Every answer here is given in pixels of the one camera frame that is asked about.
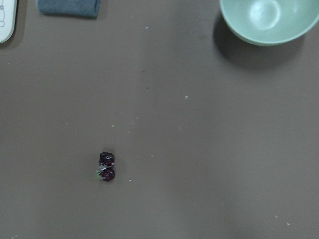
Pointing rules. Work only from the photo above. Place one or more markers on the dark red cherries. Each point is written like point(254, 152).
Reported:
point(106, 167)

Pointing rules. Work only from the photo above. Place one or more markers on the grey folded cloth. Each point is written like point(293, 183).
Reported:
point(82, 8)

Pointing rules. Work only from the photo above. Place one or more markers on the mint green bowl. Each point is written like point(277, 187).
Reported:
point(269, 22)

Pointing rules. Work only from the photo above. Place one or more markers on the cream rabbit tray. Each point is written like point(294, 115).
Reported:
point(8, 10)

